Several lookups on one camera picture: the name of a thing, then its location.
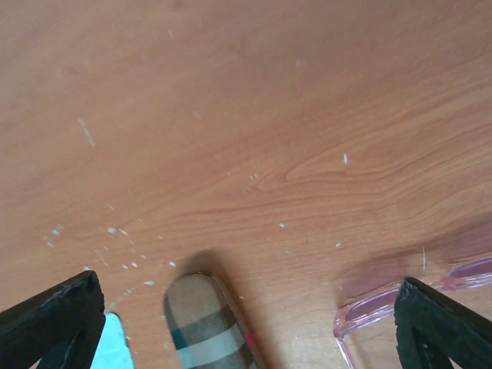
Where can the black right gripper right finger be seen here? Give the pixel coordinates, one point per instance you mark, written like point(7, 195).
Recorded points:
point(435, 331)

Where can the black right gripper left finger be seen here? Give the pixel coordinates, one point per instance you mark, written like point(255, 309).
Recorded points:
point(58, 328)

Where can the light blue cleaning cloth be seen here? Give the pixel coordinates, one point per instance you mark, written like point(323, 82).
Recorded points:
point(113, 351)

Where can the plaid glasses case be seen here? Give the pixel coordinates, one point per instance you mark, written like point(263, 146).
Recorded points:
point(206, 326)

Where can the pink clear sunglasses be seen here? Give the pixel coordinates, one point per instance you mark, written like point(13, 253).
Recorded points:
point(365, 331)

